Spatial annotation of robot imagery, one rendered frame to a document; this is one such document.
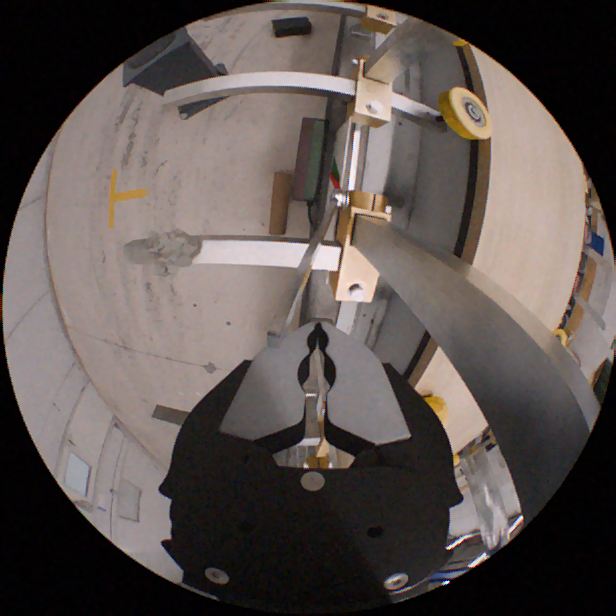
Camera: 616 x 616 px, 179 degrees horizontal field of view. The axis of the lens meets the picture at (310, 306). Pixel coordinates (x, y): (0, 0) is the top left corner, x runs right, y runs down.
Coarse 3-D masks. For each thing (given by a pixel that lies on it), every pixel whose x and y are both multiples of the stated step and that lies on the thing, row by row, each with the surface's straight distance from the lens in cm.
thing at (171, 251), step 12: (156, 228) 30; (156, 240) 29; (168, 240) 28; (180, 240) 28; (192, 240) 27; (156, 252) 29; (168, 252) 28; (180, 252) 27; (192, 252) 27; (156, 264) 30; (168, 264) 29; (180, 264) 28; (168, 276) 30
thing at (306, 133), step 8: (304, 120) 43; (312, 120) 43; (304, 128) 42; (304, 136) 42; (304, 144) 41; (304, 152) 41; (304, 160) 41; (304, 168) 41; (296, 176) 40; (304, 176) 40; (296, 184) 40; (304, 184) 40; (296, 192) 40
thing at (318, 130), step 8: (320, 128) 42; (312, 136) 42; (320, 136) 42; (312, 144) 41; (320, 144) 42; (312, 152) 41; (320, 152) 41; (312, 160) 41; (312, 168) 41; (312, 176) 41; (312, 184) 40; (312, 192) 40
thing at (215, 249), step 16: (144, 240) 34; (208, 240) 27; (224, 240) 26; (240, 240) 26; (256, 240) 26; (272, 240) 26; (288, 240) 26; (304, 240) 27; (128, 256) 34; (144, 256) 32; (208, 256) 27; (224, 256) 27; (240, 256) 26; (256, 256) 26; (272, 256) 26; (288, 256) 26; (320, 256) 26; (336, 256) 26
